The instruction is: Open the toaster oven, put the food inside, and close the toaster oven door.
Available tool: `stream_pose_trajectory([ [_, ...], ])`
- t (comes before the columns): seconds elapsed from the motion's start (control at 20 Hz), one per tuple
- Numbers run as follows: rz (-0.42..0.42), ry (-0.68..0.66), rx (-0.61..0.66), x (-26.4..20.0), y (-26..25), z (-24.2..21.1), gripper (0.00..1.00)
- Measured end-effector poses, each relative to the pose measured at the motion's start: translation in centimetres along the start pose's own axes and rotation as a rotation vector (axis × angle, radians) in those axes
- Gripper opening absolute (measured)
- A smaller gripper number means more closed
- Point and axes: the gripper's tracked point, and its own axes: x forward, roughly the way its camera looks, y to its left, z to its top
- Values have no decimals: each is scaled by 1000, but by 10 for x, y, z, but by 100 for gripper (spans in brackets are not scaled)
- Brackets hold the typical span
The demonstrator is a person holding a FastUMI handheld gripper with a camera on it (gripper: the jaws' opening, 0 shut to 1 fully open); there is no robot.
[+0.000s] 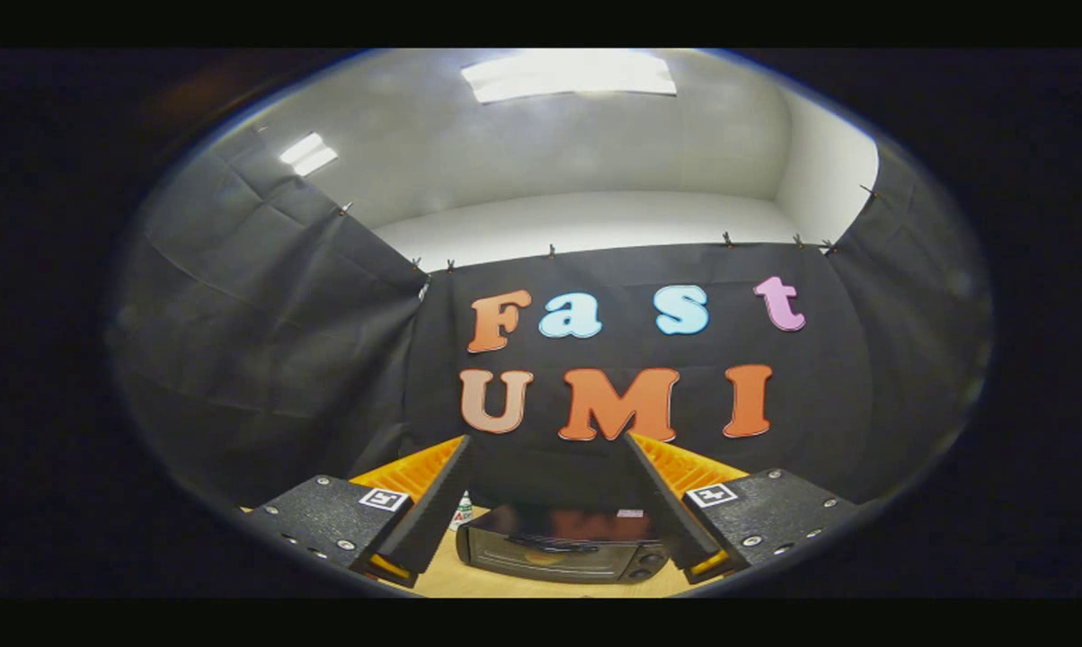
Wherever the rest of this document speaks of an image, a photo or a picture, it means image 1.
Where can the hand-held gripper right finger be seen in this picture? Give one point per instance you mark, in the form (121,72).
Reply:
(662,503)

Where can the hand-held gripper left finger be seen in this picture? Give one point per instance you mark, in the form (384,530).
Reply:
(433,508)

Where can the black toaster oven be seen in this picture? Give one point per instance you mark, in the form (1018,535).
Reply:
(577,521)

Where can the glass toaster oven door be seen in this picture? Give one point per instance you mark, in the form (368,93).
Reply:
(505,562)

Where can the glazed brown donut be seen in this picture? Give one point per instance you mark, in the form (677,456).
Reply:
(544,557)

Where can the black oven knob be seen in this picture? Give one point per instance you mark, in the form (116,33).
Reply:
(640,572)
(653,559)

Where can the white bottle with green cap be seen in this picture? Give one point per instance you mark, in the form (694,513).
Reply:
(461,514)

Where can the row of small cloth clips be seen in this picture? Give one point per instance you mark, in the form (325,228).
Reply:
(551,251)

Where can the small ceiling light panel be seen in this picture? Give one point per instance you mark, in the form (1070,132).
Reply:
(308,154)

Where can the large ceiling light panel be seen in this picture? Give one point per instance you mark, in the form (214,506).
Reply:
(568,75)

